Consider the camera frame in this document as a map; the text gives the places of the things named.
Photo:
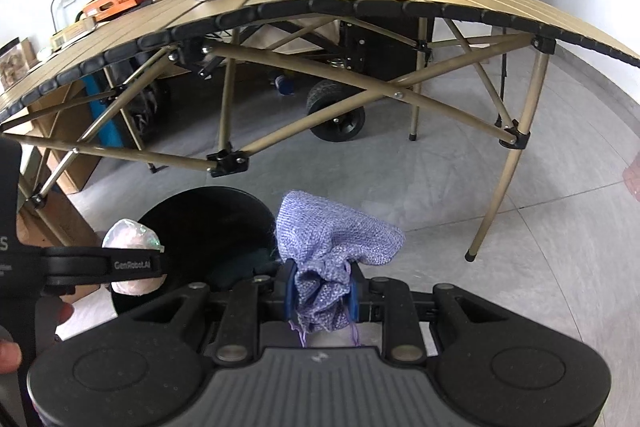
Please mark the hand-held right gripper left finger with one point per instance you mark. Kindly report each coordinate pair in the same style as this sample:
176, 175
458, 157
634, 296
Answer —
289, 289

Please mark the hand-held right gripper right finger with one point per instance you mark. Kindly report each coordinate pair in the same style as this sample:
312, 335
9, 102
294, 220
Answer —
354, 296

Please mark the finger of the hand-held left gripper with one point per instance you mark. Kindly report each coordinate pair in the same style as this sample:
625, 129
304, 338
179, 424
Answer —
100, 263

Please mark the clear plastic bag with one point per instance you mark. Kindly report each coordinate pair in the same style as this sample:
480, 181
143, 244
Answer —
132, 232

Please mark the purple knit bag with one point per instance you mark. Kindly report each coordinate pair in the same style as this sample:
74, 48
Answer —
330, 237

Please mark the black round trash bin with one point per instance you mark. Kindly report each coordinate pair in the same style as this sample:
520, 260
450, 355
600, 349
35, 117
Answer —
200, 222

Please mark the person's left hand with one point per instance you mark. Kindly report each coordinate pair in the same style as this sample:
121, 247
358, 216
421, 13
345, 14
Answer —
64, 313

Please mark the brown cardboard box with liner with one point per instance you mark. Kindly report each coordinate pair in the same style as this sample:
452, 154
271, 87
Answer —
75, 172

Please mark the blue rolled mat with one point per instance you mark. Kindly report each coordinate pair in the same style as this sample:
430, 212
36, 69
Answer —
102, 112

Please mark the black rubber wheel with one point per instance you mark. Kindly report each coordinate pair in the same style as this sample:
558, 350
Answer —
335, 112

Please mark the clear jar of brown snacks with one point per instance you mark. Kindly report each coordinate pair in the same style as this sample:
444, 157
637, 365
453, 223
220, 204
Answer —
11, 62

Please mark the blue bottle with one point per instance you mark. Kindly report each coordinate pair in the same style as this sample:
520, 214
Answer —
284, 84

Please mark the yellow green small box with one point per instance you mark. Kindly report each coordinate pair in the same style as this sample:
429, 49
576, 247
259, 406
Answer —
72, 32

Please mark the black wagon body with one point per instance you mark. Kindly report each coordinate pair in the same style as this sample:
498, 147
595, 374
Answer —
380, 49

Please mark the black tripod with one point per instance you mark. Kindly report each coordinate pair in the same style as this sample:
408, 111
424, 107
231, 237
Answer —
500, 7

